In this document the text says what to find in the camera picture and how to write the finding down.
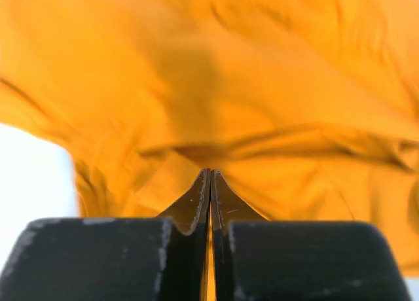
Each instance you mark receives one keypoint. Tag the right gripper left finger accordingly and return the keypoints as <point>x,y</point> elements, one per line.
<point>161,258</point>

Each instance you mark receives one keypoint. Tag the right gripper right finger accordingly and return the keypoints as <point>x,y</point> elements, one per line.
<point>257,259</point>

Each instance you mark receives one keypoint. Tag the orange t shirt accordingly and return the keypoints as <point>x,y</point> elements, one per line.
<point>309,108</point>

